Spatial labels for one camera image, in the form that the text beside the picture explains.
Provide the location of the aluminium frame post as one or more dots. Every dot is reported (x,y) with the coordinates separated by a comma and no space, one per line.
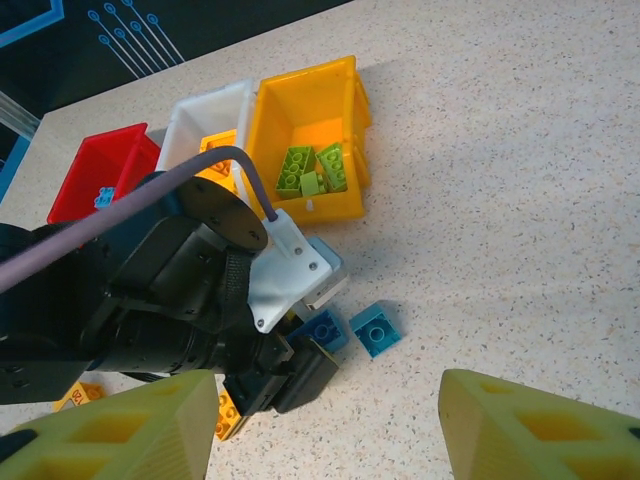
(15,117)

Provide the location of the yellow lego brick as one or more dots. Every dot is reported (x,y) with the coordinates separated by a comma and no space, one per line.
(85,395)
(231,417)

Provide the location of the yellow plastic bin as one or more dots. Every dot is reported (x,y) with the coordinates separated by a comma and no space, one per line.
(300,100)

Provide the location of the red plastic bin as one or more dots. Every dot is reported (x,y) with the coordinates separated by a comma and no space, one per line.
(100,160)

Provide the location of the blue table edge strip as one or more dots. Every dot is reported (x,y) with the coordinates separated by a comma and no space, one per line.
(12,160)

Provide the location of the long blue lego brick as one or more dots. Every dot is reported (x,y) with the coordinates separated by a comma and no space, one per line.
(105,197)

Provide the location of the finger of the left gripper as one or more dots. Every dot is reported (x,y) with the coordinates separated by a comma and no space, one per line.
(260,385)
(310,375)

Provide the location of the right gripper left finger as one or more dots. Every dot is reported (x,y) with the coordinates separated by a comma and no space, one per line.
(100,440)

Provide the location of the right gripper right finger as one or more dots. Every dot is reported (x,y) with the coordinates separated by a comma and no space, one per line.
(540,435)

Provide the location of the green lego brick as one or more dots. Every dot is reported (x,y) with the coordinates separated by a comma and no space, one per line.
(312,185)
(332,165)
(292,170)

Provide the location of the white plastic bin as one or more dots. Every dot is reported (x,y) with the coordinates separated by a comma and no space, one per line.
(200,115)

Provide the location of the large hollow yellow lego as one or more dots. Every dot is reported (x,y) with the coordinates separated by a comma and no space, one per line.
(220,172)

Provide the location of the small blue lego brick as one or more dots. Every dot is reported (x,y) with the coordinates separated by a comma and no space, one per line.
(375,330)
(322,330)

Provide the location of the left wrist camera, white mount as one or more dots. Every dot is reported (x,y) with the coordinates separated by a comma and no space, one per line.
(280,270)

